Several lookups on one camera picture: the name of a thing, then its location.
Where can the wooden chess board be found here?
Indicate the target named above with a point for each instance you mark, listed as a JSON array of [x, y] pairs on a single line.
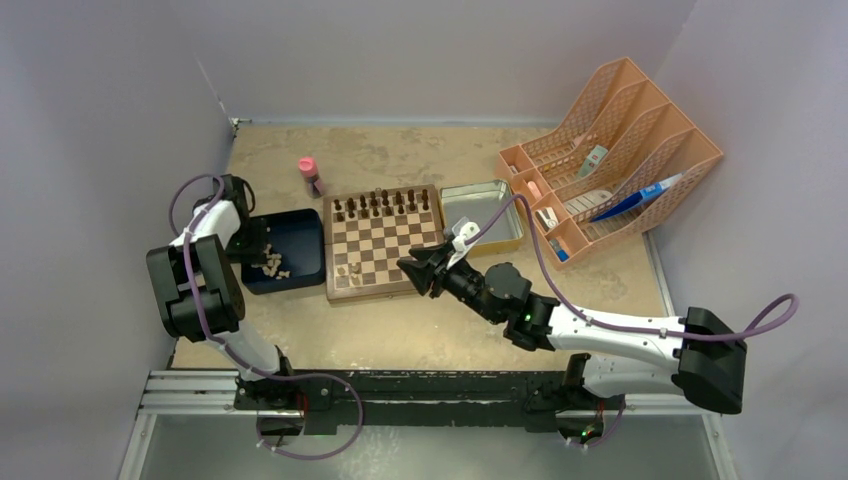
[[377, 242]]

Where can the pink eraser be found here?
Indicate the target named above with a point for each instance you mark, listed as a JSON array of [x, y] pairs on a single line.
[[534, 189]]

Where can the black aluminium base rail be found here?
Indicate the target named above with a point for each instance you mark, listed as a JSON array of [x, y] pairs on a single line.
[[536, 401]]

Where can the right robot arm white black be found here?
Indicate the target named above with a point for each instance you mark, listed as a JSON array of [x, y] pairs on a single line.
[[694, 356]]

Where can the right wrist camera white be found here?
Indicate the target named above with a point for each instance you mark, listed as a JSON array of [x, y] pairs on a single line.
[[462, 239]]

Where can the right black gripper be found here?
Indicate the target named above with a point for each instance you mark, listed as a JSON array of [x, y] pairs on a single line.
[[423, 273]]

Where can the blue grey marker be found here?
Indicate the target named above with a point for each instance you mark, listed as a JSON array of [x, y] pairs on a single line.
[[560, 252]]

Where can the white card pack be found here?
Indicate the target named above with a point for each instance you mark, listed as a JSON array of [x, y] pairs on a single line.
[[592, 160]]

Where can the pink capped bottle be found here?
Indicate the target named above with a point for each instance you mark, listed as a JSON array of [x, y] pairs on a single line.
[[310, 174]]

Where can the white stapler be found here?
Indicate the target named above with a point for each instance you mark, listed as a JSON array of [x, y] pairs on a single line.
[[547, 218]]

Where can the dark blue tin lid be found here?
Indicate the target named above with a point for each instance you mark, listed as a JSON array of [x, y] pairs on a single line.
[[299, 237]]

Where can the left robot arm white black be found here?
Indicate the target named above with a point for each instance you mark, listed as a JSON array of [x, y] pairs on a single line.
[[198, 295]]

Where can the gold metal tin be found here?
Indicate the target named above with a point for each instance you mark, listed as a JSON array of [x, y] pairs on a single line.
[[479, 202]]

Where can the orange plastic file organizer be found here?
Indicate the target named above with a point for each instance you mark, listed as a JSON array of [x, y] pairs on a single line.
[[648, 138]]

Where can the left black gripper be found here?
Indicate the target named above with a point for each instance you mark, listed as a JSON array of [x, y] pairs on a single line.
[[252, 252]]

